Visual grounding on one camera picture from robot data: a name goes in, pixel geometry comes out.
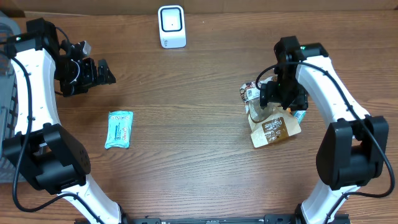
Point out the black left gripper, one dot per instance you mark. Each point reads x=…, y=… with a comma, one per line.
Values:
x=92, y=78

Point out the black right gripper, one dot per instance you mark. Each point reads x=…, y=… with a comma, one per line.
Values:
x=270, y=95

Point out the teal tissue pocket pack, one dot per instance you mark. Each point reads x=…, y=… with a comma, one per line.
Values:
x=299, y=115

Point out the beige brown snack bag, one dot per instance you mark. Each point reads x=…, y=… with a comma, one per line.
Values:
x=268, y=125

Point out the light blue wipes pack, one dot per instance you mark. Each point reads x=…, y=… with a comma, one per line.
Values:
x=119, y=129

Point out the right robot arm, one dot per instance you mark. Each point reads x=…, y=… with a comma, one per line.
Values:
x=351, y=159

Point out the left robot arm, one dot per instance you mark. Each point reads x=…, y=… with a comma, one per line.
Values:
x=42, y=150

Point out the white barcode scanner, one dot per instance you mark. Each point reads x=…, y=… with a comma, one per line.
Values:
x=172, y=27

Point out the grey plastic mesh basket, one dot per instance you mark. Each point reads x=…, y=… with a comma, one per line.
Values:
x=8, y=98

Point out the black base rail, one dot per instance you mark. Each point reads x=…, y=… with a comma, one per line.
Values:
x=217, y=220

